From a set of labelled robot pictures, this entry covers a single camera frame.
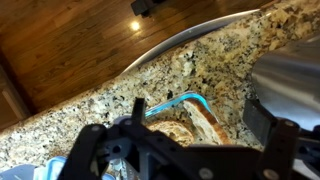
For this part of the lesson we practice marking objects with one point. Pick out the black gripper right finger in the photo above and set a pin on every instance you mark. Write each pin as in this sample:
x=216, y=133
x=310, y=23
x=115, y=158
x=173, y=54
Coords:
x=259, y=120

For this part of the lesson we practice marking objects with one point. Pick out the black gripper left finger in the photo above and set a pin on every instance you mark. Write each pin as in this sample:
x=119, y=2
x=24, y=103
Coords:
x=138, y=113

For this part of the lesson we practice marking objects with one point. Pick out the bread slice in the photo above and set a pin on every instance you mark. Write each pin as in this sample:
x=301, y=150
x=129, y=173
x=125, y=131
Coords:
x=206, y=124
x=174, y=130

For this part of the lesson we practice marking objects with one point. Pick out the stainless steel toaster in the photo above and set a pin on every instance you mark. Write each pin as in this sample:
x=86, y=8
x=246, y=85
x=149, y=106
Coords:
x=287, y=81

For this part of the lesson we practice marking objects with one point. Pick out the flat bread slice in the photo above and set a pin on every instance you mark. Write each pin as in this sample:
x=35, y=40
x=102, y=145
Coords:
x=174, y=130

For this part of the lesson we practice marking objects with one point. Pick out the clear glass container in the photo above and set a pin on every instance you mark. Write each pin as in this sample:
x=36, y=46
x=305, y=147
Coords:
x=173, y=110

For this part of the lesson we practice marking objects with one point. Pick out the blue container lid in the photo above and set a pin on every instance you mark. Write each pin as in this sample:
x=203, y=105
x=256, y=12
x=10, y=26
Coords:
x=53, y=168

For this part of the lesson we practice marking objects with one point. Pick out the stainless steel sink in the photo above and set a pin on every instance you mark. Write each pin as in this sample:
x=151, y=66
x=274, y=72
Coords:
x=21, y=172

